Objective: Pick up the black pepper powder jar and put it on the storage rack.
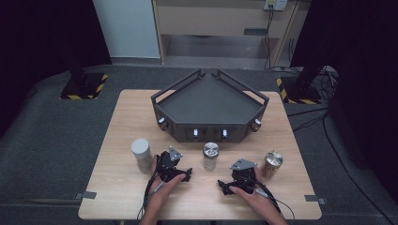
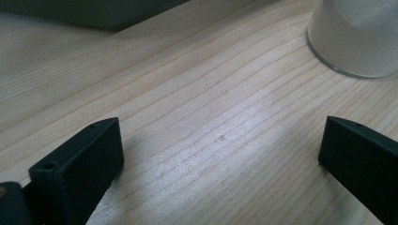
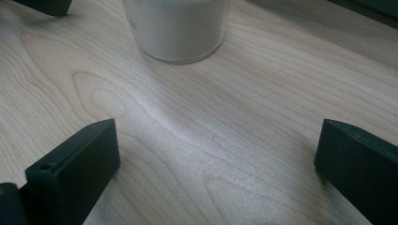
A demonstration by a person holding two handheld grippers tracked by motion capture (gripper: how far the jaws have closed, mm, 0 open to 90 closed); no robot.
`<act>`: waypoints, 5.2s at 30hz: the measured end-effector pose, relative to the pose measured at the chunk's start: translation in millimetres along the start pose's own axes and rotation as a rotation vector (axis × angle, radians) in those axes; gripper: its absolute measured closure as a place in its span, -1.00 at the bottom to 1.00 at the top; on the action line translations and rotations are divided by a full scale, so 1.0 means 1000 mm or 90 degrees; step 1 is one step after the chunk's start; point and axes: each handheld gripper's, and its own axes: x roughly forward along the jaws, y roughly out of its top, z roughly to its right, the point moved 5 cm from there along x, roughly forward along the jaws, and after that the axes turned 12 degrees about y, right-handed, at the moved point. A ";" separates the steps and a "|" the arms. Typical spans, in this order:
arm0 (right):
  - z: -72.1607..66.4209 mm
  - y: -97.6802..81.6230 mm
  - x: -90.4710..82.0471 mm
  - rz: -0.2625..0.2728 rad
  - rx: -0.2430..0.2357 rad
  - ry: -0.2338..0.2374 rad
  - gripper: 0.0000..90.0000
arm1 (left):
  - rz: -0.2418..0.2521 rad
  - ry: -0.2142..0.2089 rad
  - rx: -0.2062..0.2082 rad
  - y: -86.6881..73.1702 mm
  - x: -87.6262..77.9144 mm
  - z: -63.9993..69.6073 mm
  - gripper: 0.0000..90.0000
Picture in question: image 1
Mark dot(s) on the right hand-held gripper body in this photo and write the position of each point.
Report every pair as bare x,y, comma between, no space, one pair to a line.
245,175

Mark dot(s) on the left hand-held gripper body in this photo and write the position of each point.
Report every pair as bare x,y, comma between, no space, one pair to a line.
167,164

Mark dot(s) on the white lid jar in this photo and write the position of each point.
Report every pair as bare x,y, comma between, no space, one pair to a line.
142,154

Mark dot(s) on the silver lid glass jar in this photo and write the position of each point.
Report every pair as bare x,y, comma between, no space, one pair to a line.
210,156

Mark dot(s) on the gold lid jar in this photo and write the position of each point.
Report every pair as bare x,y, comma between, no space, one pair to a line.
271,164

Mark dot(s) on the black corner rack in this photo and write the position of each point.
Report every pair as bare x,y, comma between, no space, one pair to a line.
206,103

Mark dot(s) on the person's right hand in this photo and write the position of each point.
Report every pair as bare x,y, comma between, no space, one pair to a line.
259,200

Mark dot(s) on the person's left hand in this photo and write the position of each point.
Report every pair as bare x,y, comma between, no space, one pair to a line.
159,193

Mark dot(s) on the grey tape piece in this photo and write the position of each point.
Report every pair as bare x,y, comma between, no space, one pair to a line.
86,195
314,199

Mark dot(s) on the black stand with striped base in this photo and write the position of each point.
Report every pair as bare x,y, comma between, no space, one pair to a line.
83,87
302,93

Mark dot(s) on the white panel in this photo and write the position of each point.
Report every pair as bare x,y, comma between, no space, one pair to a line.
128,28

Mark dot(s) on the grey label on cabinet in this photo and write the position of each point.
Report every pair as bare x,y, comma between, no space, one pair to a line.
255,31

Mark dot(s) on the light wooden cabinet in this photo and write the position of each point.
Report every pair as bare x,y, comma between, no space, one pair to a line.
212,18

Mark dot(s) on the white power outlet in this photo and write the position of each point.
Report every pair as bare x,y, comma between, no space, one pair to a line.
276,4

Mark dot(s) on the dark curtain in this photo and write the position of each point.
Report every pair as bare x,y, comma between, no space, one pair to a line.
37,37
369,47

